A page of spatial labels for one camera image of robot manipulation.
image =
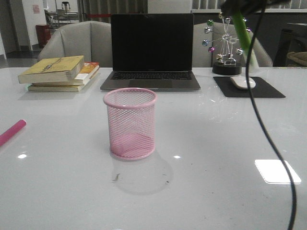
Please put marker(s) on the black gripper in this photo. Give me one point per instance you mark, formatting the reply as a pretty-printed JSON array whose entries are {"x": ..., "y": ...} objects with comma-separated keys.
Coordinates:
[{"x": 246, "y": 7}]

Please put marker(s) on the green marker pen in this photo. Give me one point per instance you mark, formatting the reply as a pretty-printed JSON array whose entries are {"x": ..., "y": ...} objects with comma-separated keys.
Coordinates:
[{"x": 244, "y": 39}]

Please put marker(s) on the pink marker pen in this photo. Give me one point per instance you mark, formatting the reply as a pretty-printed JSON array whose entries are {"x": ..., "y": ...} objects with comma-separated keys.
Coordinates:
[{"x": 9, "y": 133}]

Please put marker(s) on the pink mesh pen holder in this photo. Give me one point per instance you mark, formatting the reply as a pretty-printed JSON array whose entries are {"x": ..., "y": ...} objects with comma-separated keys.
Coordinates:
[{"x": 131, "y": 122}]

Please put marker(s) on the grey right armchair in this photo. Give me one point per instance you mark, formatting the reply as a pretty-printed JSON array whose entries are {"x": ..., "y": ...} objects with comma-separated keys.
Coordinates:
[{"x": 203, "y": 58}]

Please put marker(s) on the grey armchair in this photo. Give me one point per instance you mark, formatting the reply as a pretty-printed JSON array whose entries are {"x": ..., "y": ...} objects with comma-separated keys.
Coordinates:
[
  {"x": 203, "y": 58},
  {"x": 91, "y": 39}
]

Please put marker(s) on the ferris wheel desk ornament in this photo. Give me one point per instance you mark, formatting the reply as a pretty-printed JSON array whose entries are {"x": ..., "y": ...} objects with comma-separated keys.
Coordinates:
[{"x": 224, "y": 46}]

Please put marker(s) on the white computer mouse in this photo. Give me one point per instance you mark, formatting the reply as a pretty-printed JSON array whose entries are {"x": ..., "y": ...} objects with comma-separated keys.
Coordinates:
[{"x": 241, "y": 82}]

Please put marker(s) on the grey open laptop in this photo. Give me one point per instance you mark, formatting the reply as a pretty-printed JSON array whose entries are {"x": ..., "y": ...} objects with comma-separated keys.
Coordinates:
[{"x": 153, "y": 51}]

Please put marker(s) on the black mouse pad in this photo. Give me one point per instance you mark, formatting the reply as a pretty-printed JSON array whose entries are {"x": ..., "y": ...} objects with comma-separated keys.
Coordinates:
[{"x": 262, "y": 89}]

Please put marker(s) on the grey left armchair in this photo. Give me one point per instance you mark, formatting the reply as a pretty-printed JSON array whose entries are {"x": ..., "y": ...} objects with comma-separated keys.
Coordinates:
[{"x": 91, "y": 39}]

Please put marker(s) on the orange middle book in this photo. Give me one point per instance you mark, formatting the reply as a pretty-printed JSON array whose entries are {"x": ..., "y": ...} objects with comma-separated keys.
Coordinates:
[{"x": 85, "y": 75}]

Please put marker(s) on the yellow top book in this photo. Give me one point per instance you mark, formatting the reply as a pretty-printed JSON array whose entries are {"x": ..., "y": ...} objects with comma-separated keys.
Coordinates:
[{"x": 53, "y": 70}]

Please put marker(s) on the red bin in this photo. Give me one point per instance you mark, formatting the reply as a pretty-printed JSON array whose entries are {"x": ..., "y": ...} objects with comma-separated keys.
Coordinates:
[{"x": 43, "y": 34}]

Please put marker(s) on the cream bottom book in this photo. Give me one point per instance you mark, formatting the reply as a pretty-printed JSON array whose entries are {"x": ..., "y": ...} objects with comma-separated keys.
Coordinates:
[{"x": 65, "y": 88}]

